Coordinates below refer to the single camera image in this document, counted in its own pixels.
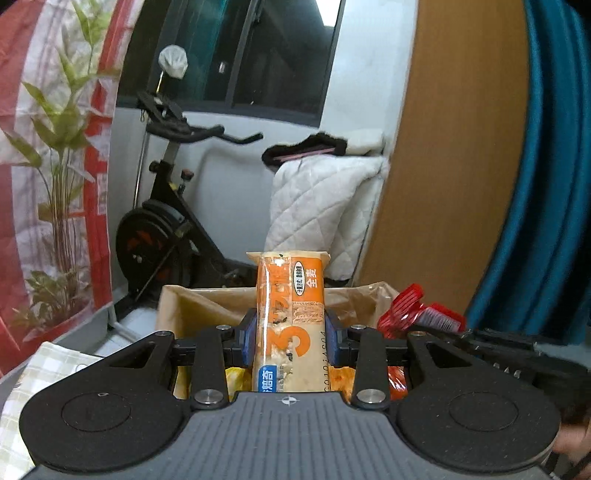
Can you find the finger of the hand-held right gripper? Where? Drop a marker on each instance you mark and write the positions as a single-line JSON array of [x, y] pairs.
[[489, 336]]

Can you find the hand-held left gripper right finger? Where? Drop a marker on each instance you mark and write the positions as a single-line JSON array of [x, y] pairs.
[[333, 337]]

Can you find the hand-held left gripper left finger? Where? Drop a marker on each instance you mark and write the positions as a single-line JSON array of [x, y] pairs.
[[247, 334]]

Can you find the orange beige bread packet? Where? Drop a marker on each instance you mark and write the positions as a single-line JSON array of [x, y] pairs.
[[291, 314]]

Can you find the cardboard box with plastic liner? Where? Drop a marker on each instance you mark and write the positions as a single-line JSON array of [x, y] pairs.
[[203, 300]]

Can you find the yellow snack packet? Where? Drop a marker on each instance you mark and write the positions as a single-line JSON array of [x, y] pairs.
[[234, 382]]

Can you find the orange red snack packet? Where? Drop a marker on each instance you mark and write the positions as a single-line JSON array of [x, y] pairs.
[[398, 383]]

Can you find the white quilted blanket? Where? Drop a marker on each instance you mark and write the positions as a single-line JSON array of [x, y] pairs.
[[309, 203]]

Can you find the black exercise bike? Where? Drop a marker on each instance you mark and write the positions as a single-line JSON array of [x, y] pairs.
[[161, 217]]

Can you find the teal curtain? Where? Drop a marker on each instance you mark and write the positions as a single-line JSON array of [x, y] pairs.
[[545, 184]]

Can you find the wooden panel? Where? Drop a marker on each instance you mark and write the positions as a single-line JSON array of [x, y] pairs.
[[443, 161]]

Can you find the black garment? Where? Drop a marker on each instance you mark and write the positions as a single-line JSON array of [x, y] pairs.
[[300, 147]]

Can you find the white fleece cloth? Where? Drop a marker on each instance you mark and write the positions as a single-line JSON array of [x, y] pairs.
[[364, 141]]

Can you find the checked tablecloth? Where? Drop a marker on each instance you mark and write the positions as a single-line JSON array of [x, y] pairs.
[[41, 383]]

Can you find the pole with white bag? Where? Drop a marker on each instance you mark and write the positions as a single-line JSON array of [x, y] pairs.
[[173, 61]]

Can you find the dark window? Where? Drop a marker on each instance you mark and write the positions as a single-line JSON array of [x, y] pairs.
[[258, 50]]

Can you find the red printed wall cloth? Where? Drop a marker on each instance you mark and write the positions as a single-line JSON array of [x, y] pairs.
[[51, 161]]

